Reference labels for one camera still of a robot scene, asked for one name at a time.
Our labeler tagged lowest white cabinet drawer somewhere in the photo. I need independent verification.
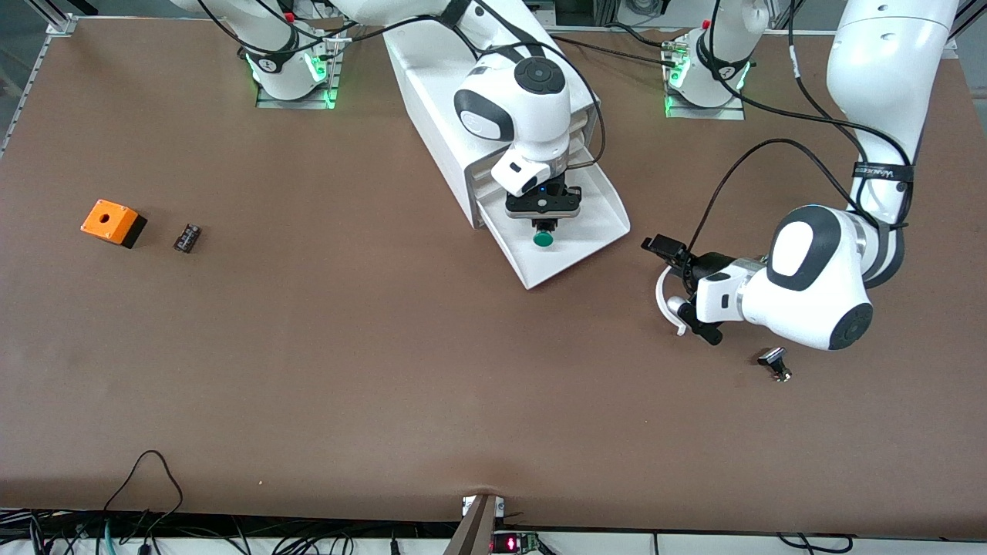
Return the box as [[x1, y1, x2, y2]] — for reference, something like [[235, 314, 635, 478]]
[[472, 160, 632, 291]]

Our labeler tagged white curved plastic arc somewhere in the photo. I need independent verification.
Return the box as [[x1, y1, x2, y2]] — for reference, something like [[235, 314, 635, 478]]
[[655, 266, 689, 337]]

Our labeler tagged circuit board with red display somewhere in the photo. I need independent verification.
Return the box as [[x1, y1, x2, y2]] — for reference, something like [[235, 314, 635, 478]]
[[492, 530, 558, 555]]

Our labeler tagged black silver selector switch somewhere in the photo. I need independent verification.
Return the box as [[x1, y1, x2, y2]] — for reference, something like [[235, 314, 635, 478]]
[[756, 346, 793, 384]]

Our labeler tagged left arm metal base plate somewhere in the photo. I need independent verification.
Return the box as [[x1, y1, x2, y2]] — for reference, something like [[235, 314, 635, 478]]
[[665, 46, 746, 121]]

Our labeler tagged black table cable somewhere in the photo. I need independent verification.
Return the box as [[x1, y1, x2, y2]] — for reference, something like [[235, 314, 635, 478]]
[[608, 22, 673, 49], [549, 34, 681, 64]]

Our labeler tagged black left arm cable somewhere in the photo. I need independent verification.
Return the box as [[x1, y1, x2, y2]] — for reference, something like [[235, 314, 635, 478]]
[[686, 0, 918, 255]]

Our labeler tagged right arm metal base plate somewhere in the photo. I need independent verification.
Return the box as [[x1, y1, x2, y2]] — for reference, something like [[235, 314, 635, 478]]
[[256, 31, 341, 110]]

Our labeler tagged short black cable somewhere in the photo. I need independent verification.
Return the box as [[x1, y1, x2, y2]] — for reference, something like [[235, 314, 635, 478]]
[[777, 533, 853, 553]]

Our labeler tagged grey metal bracket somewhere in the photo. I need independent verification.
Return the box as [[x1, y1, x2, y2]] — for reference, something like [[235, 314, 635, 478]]
[[443, 493, 507, 555]]

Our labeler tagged aluminium frame profile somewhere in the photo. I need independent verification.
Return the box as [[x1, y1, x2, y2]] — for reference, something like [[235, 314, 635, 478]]
[[947, 0, 987, 61], [22, 0, 78, 38]]

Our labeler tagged orange button enclosure box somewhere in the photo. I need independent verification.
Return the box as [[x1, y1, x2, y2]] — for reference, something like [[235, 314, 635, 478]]
[[80, 199, 148, 250]]

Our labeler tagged looped black cable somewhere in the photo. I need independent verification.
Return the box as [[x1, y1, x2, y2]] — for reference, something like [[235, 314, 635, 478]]
[[103, 450, 185, 534]]

